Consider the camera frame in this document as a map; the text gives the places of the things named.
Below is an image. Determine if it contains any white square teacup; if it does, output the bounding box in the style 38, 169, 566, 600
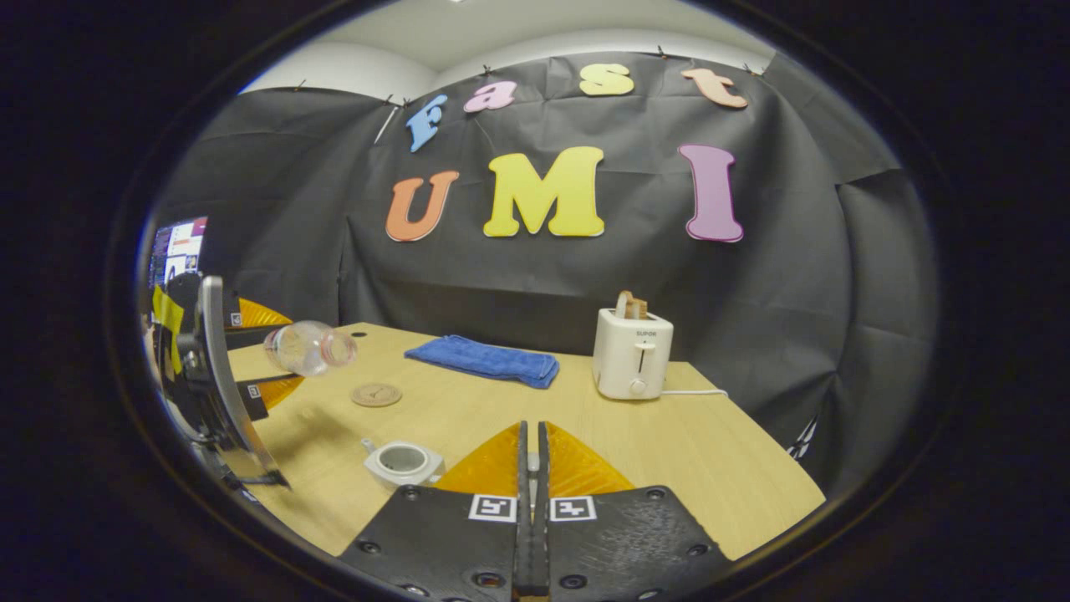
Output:
361, 437, 446, 488

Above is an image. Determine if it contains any black backdrop cloth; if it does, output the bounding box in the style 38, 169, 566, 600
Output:
155, 52, 937, 503

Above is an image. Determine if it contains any round brown coaster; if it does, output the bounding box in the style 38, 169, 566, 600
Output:
351, 383, 403, 408

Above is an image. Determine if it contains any blue towel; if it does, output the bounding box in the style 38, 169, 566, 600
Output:
405, 334, 560, 390

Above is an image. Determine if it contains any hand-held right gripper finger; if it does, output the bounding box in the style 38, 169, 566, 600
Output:
535, 421, 732, 602
339, 421, 532, 602

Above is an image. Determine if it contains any computer monitor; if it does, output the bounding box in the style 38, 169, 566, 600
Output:
149, 217, 208, 289

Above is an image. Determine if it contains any clear plastic water bottle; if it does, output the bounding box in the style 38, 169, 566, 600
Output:
264, 320, 359, 377

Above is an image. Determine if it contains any white toaster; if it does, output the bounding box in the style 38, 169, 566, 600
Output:
593, 307, 675, 400

